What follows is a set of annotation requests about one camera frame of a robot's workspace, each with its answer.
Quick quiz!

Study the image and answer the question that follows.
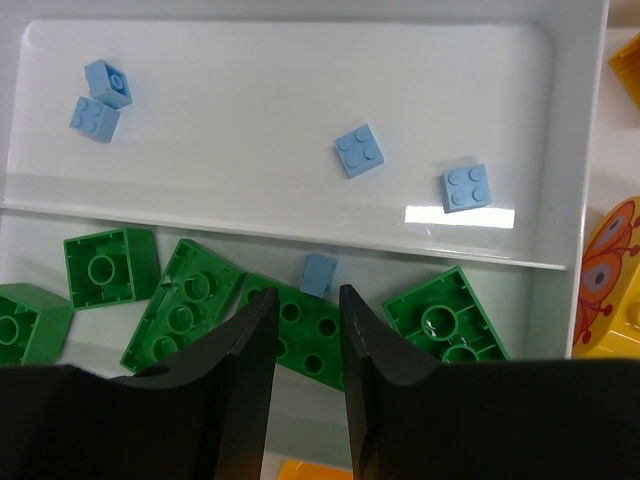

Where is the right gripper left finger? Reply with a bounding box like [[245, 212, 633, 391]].
[[1, 288, 279, 479]]

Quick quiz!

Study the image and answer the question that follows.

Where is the light blue square plate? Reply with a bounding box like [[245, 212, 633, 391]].
[[441, 164, 492, 214]]

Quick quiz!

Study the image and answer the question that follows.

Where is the small yellow square brick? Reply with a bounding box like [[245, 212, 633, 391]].
[[608, 34, 640, 108]]

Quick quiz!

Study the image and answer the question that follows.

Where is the orange ring lego piece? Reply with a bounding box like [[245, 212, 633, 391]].
[[278, 460, 354, 480]]

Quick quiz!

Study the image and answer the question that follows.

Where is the yellow butterfly rounded brick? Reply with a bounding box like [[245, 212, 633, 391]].
[[572, 196, 639, 358]]

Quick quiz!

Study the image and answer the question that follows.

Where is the green small square brick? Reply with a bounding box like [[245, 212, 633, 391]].
[[63, 227, 161, 311]]

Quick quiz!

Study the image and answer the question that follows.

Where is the light blue plate brick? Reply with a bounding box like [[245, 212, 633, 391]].
[[299, 253, 338, 298]]

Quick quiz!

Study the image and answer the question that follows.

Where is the green square brick hollow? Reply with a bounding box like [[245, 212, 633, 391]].
[[1, 283, 73, 366]]

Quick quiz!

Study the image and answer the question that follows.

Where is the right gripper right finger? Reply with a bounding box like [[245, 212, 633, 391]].
[[339, 284, 639, 479]]

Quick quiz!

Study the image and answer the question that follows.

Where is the green sloped brick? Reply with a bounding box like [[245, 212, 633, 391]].
[[382, 267, 509, 363]]

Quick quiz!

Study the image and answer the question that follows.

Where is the green plate brick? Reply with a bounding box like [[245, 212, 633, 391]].
[[238, 273, 344, 391]]

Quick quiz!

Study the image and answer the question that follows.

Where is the white divided sorting tray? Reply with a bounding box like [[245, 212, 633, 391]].
[[1, 1, 609, 473]]

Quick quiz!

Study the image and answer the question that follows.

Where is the light blue brick left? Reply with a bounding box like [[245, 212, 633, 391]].
[[334, 124, 384, 179]]

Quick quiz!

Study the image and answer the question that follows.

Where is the green two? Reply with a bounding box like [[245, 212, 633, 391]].
[[120, 239, 246, 373]]

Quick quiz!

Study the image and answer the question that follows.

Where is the light blue brick right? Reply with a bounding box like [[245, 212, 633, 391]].
[[69, 96, 120, 143]]

